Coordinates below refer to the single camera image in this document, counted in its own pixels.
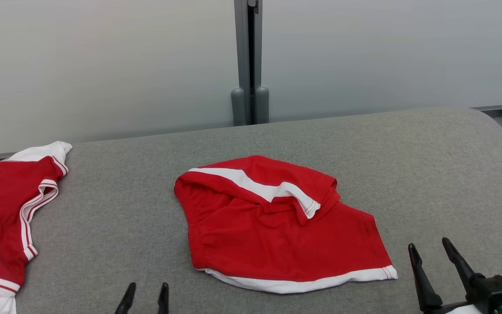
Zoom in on red shorts with white trim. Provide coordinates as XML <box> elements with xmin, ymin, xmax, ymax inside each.
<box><xmin>173</xmin><ymin>155</ymin><xmax>399</xmax><ymax>294</ymax></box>

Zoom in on grey metal partition post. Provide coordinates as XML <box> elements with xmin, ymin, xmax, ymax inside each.
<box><xmin>234</xmin><ymin>0</ymin><xmax>263</xmax><ymax>125</ymax></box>

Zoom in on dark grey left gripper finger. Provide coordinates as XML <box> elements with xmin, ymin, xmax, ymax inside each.
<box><xmin>114</xmin><ymin>282</ymin><xmax>137</xmax><ymax>314</ymax></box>
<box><xmin>157</xmin><ymin>282</ymin><xmax>170</xmax><ymax>314</ymax></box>

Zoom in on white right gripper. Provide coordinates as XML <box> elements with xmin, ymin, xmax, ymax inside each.
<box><xmin>408</xmin><ymin>237</ymin><xmax>485</xmax><ymax>314</ymax></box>

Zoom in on grey cylinder post foot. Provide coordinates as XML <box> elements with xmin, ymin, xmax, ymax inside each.
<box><xmin>255</xmin><ymin>86</ymin><xmax>270</xmax><ymax>124</ymax></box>
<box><xmin>231</xmin><ymin>87</ymin><xmax>246</xmax><ymax>127</ymax></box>

